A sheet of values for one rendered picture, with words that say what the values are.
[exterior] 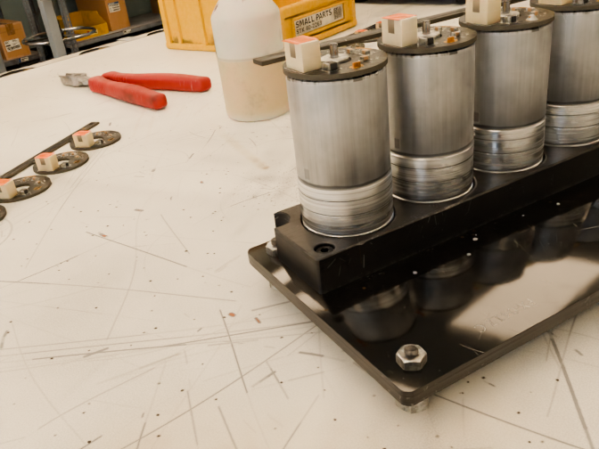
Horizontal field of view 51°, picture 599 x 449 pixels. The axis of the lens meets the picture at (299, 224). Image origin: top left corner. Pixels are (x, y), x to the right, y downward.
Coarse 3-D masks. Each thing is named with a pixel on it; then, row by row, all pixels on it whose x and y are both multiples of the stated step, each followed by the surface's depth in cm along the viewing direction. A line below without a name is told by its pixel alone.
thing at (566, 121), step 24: (576, 24) 17; (552, 48) 18; (576, 48) 18; (552, 72) 18; (576, 72) 18; (552, 96) 19; (576, 96) 18; (552, 120) 19; (576, 120) 19; (552, 144) 19; (576, 144) 19
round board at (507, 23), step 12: (528, 12) 17; (540, 12) 17; (552, 12) 17; (468, 24) 17; (480, 24) 16; (492, 24) 16; (504, 24) 16; (516, 24) 16; (528, 24) 16; (540, 24) 16
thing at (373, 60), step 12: (348, 48) 15; (360, 48) 16; (372, 48) 15; (360, 60) 14; (372, 60) 14; (384, 60) 14; (288, 72) 14; (300, 72) 14; (312, 72) 14; (324, 72) 14; (336, 72) 14; (348, 72) 14; (360, 72) 14
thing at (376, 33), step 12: (504, 0) 19; (516, 0) 19; (444, 12) 18; (456, 12) 18; (420, 24) 18; (348, 36) 17; (360, 36) 17; (372, 36) 17; (324, 48) 16; (264, 60) 16; (276, 60) 16
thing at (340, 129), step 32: (352, 64) 14; (288, 96) 15; (320, 96) 14; (352, 96) 14; (384, 96) 15; (320, 128) 14; (352, 128) 14; (384, 128) 15; (320, 160) 15; (352, 160) 15; (384, 160) 15; (320, 192) 15; (352, 192) 15; (384, 192) 16; (320, 224) 16; (352, 224) 15; (384, 224) 16
